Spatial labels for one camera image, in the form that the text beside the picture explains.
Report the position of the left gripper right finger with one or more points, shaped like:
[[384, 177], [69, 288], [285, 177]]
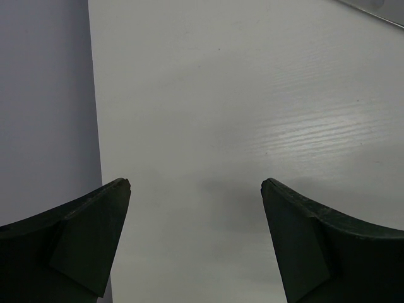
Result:
[[325, 255]]

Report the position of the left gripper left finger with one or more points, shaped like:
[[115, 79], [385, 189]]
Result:
[[65, 254]]

